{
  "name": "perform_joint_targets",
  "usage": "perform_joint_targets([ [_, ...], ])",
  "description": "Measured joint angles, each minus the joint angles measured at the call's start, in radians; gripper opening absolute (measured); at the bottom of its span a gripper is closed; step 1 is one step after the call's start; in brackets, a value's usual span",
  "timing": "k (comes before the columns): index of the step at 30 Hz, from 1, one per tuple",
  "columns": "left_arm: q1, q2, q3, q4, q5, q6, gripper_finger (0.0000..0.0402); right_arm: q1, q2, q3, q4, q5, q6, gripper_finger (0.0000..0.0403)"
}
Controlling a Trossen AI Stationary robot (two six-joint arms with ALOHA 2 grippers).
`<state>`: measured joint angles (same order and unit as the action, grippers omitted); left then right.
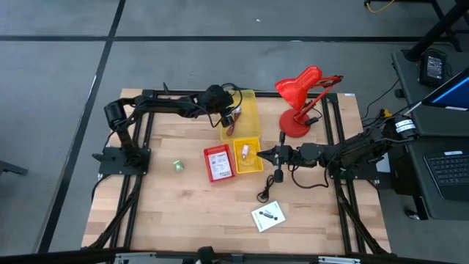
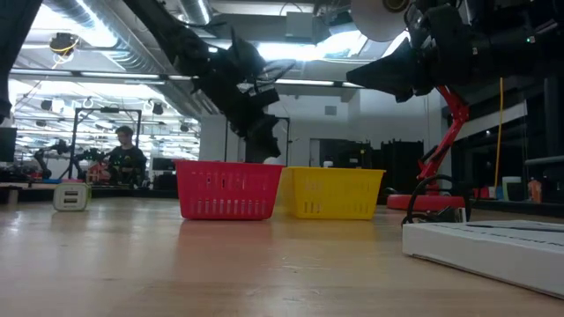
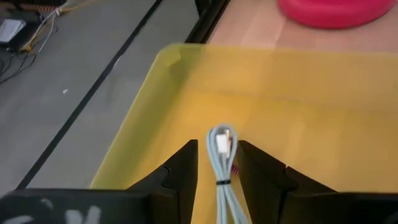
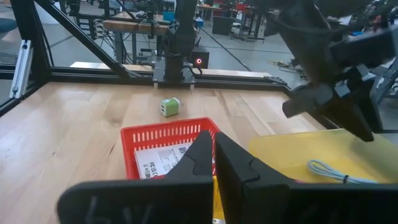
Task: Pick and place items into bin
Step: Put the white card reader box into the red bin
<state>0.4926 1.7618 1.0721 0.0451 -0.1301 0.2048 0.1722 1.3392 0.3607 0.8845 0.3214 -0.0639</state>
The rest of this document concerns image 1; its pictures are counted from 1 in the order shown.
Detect black slanted desk beam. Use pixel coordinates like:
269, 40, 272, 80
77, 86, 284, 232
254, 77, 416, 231
402, 0, 469, 62

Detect silver frame bracket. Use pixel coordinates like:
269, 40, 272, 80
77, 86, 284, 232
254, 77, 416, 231
114, 252, 158, 264
317, 255, 362, 264

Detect black power adapter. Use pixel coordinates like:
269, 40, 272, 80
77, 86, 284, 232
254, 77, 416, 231
419, 49, 448, 88

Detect large translucent yellow bin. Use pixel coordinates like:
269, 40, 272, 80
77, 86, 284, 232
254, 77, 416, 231
215, 89, 262, 144

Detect maroon cable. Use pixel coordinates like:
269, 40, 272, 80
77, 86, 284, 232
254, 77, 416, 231
226, 111, 243, 137

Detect red desk lamp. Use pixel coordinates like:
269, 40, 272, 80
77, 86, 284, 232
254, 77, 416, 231
274, 65, 344, 139

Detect yellow floor cable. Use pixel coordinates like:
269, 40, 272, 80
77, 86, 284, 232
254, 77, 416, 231
366, 0, 396, 14

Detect white card with black print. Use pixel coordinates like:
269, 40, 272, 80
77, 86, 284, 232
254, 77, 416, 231
251, 200, 287, 233

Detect black floor cable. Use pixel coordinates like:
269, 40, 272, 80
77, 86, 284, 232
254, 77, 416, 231
361, 78, 402, 122

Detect white paper sheet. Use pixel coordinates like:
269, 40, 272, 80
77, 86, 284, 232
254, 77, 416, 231
376, 153, 391, 173

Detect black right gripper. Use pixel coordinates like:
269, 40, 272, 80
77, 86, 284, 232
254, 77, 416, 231
256, 131, 307, 183

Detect black aluminium table frame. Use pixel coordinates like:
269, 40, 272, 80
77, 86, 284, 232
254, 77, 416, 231
81, 87, 392, 257

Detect small yellow slotted basket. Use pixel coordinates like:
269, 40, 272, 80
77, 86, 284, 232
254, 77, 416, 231
232, 136, 264, 175

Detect black side desk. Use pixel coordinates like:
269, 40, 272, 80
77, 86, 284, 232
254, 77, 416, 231
390, 47, 469, 221

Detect black laptop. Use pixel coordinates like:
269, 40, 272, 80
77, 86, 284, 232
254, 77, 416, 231
421, 148, 469, 202

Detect small red slotted basket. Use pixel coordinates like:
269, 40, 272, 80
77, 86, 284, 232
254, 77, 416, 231
203, 144, 237, 183

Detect dark chair base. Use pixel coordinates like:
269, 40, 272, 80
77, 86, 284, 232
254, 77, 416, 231
0, 160, 29, 177

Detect monitor with blue screen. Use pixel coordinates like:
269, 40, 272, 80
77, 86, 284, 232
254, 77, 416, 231
421, 67, 469, 111

